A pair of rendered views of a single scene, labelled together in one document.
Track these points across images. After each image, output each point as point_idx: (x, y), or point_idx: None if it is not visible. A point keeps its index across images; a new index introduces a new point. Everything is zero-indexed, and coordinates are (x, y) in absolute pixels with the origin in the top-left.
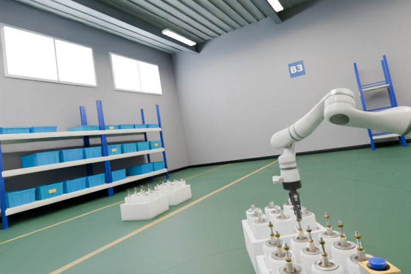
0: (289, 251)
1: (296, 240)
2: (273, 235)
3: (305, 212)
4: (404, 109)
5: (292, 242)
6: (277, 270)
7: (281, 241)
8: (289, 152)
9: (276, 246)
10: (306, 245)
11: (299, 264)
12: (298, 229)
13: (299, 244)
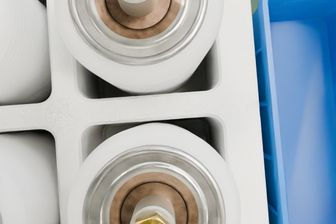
0: (260, 120)
1: (128, 171)
2: None
3: None
4: None
5: (135, 131)
6: None
7: (134, 54)
8: None
9: (67, 1)
10: (67, 215)
11: (68, 138)
12: (138, 222)
13: (80, 172)
